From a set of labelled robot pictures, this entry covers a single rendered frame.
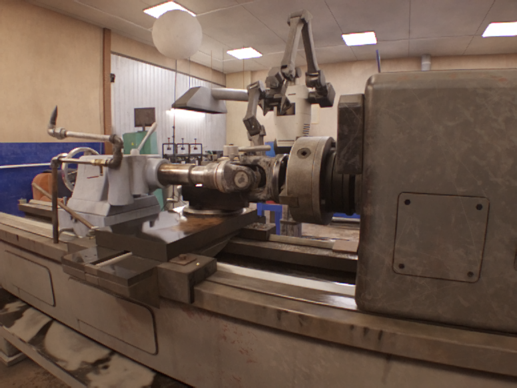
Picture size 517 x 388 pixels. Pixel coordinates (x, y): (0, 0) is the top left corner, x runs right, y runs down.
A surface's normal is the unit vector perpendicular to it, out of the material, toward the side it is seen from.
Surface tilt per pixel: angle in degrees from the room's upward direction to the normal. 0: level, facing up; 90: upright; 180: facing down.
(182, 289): 90
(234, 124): 90
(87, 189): 70
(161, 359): 90
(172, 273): 90
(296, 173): 77
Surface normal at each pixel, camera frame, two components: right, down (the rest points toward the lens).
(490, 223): -0.44, 0.13
